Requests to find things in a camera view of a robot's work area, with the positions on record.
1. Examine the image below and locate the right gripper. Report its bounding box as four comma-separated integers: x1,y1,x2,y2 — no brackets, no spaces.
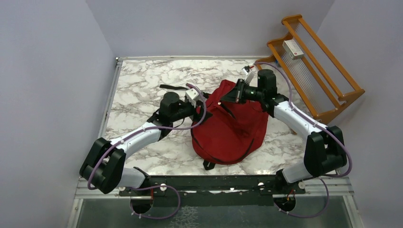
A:
221,79,265,105

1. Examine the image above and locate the red backpack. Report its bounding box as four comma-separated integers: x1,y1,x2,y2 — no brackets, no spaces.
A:
191,80,269,171

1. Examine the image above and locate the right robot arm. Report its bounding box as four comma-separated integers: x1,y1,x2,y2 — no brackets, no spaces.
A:
221,66,348,193

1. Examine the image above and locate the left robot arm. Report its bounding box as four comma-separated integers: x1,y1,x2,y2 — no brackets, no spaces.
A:
79,85,207,195

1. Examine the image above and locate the white red small box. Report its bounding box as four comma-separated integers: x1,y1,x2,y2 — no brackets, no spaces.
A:
282,39,304,60

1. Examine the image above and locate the wooden rack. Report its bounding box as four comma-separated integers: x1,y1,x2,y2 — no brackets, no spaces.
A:
256,14,365,124

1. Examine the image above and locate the aluminium table frame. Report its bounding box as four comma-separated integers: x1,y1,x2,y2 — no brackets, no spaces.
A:
79,63,352,219

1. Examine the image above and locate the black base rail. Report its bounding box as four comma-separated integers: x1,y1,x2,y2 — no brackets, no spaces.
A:
119,175,306,207

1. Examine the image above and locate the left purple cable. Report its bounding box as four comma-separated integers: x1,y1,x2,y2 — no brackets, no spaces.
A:
86,83,208,220

